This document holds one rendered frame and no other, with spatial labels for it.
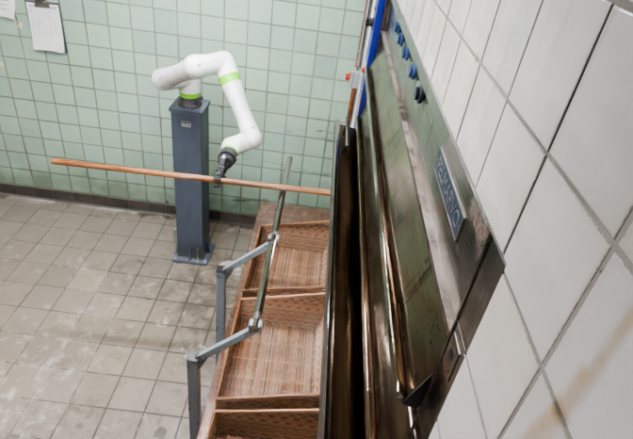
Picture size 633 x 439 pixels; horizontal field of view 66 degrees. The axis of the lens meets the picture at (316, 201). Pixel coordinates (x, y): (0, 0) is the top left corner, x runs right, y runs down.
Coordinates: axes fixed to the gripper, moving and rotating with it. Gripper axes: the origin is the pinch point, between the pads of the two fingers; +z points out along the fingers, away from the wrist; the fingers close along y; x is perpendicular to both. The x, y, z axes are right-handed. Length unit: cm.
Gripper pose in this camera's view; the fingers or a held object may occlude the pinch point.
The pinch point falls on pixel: (218, 179)
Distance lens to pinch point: 238.9
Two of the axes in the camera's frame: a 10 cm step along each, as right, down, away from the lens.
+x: -9.9, -1.2, -0.3
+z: -0.4, 5.5, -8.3
